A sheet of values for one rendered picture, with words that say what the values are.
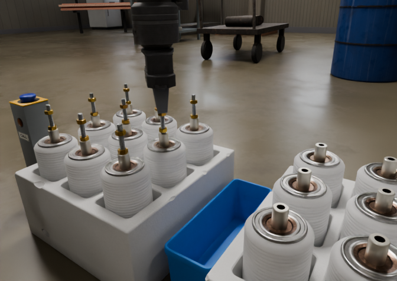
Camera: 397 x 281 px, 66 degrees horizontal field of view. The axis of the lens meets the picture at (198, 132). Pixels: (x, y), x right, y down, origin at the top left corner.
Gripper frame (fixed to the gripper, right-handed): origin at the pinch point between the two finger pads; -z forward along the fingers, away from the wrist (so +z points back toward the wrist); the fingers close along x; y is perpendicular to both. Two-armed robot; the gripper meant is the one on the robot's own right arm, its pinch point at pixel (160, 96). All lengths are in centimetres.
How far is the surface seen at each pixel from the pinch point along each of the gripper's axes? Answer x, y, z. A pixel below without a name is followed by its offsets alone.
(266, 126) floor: -65, 55, -36
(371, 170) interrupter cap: 21.4, 35.7, -10.9
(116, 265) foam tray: 15.6, -11.9, -28.3
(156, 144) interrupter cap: -0.7, -1.7, -11.2
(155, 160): 4.0, -2.4, -12.7
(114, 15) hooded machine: -945, -49, 4
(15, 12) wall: -914, -310, 18
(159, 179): 4.3, -1.9, -17.4
